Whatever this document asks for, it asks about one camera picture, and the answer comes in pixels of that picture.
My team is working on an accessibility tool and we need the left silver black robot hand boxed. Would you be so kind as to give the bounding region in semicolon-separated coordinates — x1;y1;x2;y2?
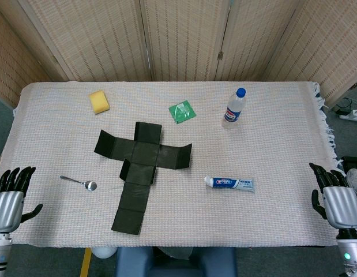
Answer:
0;166;44;234

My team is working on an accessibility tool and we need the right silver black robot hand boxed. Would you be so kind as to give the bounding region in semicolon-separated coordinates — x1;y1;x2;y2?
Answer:
309;162;357;231

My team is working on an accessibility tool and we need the blue white toothpaste tube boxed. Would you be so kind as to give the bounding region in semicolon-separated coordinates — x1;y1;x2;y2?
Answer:
204;175;256;193

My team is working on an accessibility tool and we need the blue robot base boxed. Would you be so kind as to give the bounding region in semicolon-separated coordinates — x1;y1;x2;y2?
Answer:
114;246;238;277

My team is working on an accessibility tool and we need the clear bottle with blue cap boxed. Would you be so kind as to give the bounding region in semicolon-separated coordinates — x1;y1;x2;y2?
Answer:
223;87;247;124

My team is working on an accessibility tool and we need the white sneaker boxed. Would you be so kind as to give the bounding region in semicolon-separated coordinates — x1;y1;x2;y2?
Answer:
345;168;357;207

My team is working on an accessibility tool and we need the black box on floor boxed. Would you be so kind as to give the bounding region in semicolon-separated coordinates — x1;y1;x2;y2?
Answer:
341;156;357;177

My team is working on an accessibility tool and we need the metal spoon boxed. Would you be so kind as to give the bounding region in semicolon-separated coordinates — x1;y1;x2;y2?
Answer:
59;175;98;192

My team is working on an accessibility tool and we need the white power strip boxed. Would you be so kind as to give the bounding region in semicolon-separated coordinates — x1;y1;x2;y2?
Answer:
338;107;357;123

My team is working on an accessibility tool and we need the yellow floor tape strip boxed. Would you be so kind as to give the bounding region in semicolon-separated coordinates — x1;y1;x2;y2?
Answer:
80;248;93;277

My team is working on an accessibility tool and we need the white woven tablecloth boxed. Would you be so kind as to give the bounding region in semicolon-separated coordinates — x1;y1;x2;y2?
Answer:
0;81;355;249

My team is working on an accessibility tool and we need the white round table foot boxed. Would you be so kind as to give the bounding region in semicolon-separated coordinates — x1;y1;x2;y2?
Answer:
91;247;118;259

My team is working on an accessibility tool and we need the yellow sponge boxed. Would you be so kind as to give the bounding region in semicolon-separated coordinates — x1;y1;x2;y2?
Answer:
89;89;111;115

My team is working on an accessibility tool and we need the black unfolded cross-shaped box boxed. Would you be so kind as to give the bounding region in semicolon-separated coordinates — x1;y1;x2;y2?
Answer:
93;121;193;234

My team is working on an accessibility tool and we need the green plastic packet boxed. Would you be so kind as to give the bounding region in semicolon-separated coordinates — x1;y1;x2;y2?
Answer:
168;99;197;125

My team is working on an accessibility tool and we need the bamboo folding screen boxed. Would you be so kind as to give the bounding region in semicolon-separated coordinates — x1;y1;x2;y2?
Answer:
0;0;357;109

